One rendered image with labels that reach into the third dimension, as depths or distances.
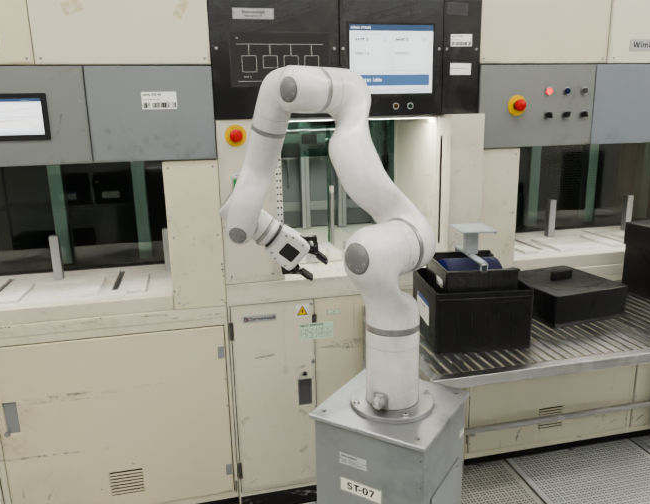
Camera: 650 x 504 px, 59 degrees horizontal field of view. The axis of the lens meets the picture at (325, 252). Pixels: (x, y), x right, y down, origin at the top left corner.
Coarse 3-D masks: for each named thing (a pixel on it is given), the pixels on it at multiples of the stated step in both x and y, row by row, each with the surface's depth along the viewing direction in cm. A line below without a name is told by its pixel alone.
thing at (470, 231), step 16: (464, 224) 169; (480, 224) 168; (464, 240) 165; (448, 256) 177; (464, 256) 177; (480, 256) 178; (432, 272) 170; (448, 272) 155; (464, 272) 155; (480, 272) 155; (496, 272) 156; (512, 272) 158; (432, 288) 170; (448, 288) 157; (464, 288) 157; (480, 288) 158; (496, 288) 158; (512, 288) 159
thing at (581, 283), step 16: (528, 272) 198; (544, 272) 198; (560, 272) 188; (576, 272) 197; (544, 288) 180; (560, 288) 180; (576, 288) 180; (592, 288) 179; (608, 288) 179; (624, 288) 181; (544, 304) 177; (560, 304) 173; (576, 304) 175; (592, 304) 177; (608, 304) 180; (624, 304) 182; (544, 320) 178; (560, 320) 174; (576, 320) 177; (592, 320) 179
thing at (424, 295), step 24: (528, 288) 159; (432, 312) 158; (456, 312) 155; (480, 312) 156; (504, 312) 157; (528, 312) 157; (432, 336) 160; (456, 336) 157; (480, 336) 158; (504, 336) 158; (528, 336) 159
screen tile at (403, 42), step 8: (400, 40) 183; (408, 40) 183; (416, 40) 184; (400, 48) 183; (408, 48) 184; (416, 48) 184; (424, 48) 185; (424, 56) 186; (400, 64) 184; (408, 64) 185; (416, 64) 186; (424, 64) 186
